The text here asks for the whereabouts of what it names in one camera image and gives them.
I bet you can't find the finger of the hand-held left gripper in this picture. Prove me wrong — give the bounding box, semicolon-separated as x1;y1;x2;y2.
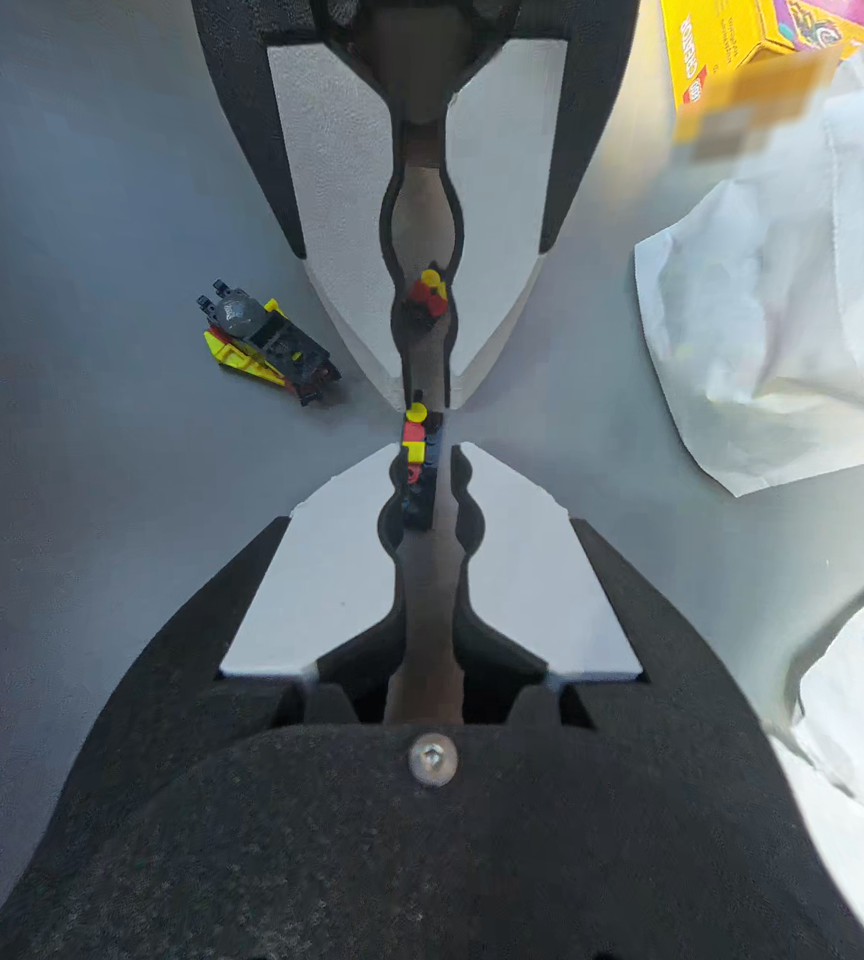
443;39;571;412
264;39;412;406

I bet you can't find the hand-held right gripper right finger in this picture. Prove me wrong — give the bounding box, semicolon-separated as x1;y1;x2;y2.
453;441;646;681

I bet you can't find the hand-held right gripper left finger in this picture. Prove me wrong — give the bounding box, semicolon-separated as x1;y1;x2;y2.
219;444;407;679

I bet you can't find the black red yellow brick plate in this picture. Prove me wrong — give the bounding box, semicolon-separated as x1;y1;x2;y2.
407;266;451;324

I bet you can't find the black red yellow lego build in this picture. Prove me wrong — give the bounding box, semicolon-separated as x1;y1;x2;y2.
197;279;343;408

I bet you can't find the long black studded lego strip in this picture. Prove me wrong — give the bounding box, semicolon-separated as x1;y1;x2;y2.
398;398;445;531

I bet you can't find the torn printed white paper bag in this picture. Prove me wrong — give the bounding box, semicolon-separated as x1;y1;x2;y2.
635;15;864;499

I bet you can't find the large plain white paper bag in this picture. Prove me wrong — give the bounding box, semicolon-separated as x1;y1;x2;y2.
770;578;864;960

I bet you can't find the colourful cardboard lego box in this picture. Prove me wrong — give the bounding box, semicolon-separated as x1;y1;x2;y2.
660;0;864;106

